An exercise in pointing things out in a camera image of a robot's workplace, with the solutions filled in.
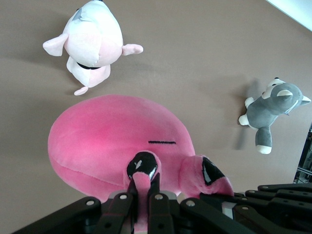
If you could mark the white pink pig plush toy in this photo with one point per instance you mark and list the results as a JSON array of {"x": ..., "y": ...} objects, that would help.
[{"x": 90, "y": 41}]

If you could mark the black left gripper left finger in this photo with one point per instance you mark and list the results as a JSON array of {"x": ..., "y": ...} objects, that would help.
[{"x": 107, "y": 214}]

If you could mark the dark metal rack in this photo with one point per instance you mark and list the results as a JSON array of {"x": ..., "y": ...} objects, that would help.
[{"x": 306, "y": 158}]

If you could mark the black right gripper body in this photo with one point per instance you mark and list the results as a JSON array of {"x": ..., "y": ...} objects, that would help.
[{"x": 280, "y": 219}]

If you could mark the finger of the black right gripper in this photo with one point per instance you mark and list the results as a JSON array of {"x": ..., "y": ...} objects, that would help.
[
  {"x": 287, "y": 188},
  {"x": 268, "y": 196}
]

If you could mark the grey white husky plush toy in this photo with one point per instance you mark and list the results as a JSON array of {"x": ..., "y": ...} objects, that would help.
[{"x": 270, "y": 109}]

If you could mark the pink flamingo plush toy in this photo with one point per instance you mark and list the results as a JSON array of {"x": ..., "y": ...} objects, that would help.
[{"x": 109, "y": 146}]

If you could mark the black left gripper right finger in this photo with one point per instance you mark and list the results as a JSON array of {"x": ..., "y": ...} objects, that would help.
[{"x": 168, "y": 217}]

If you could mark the brown table cover sheet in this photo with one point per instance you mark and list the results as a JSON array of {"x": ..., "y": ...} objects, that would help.
[{"x": 170, "y": 61}]

